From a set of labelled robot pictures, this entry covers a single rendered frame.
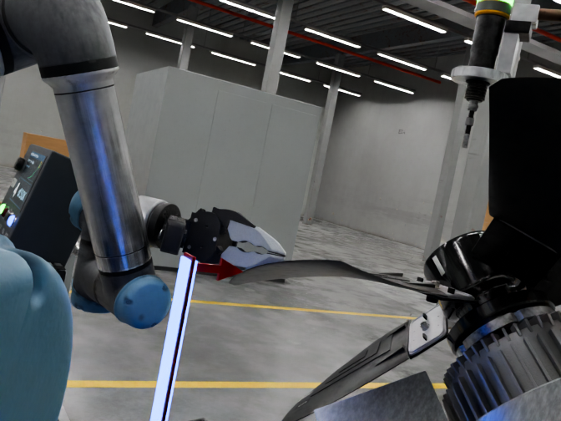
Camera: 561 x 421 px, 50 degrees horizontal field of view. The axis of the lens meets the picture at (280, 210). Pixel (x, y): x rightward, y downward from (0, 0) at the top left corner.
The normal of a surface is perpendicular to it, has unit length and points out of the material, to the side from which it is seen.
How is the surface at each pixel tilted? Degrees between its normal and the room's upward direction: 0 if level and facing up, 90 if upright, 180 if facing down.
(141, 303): 90
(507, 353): 66
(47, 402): 96
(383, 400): 55
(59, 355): 96
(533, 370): 59
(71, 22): 78
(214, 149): 90
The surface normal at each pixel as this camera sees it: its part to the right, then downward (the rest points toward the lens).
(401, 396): -0.21, -0.58
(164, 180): 0.46, 0.14
